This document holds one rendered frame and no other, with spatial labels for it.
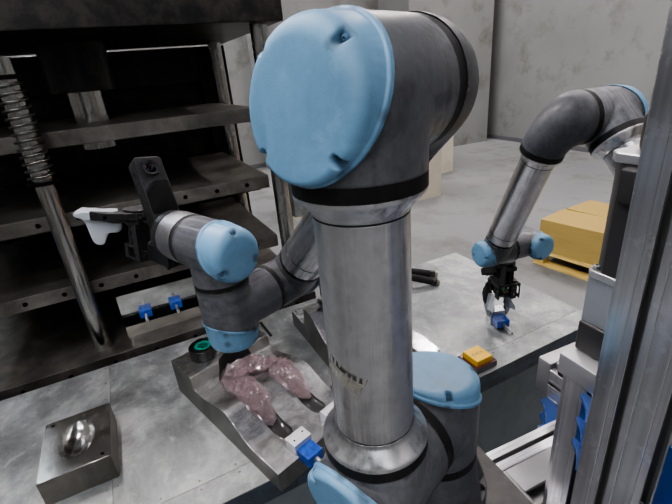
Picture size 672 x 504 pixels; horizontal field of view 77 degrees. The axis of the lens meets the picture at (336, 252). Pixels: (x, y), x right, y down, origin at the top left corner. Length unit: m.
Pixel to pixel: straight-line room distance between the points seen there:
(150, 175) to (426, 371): 0.50
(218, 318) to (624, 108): 0.90
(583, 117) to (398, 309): 0.73
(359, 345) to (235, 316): 0.26
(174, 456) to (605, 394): 0.97
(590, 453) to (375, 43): 0.53
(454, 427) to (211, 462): 0.73
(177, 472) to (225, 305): 0.66
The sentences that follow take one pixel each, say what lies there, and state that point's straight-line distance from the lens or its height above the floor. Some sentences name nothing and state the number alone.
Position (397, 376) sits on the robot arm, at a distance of 0.42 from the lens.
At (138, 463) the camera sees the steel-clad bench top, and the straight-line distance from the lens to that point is 1.26.
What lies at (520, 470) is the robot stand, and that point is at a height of 0.95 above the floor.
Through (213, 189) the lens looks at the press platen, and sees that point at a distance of 1.65.
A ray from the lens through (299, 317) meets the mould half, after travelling 1.50.
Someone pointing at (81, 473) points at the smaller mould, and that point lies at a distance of 1.23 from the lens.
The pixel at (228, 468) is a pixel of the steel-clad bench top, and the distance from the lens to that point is 1.15.
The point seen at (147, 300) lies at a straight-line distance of 1.74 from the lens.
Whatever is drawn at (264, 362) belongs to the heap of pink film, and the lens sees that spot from 1.26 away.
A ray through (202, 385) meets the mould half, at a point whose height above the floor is 0.87.
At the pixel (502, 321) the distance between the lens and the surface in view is 1.51.
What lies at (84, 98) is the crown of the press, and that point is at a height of 1.62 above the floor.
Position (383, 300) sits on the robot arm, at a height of 1.46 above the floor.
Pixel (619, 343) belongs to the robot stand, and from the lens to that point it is 0.54.
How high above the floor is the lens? 1.64
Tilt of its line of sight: 23 degrees down
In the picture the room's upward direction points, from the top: 5 degrees counter-clockwise
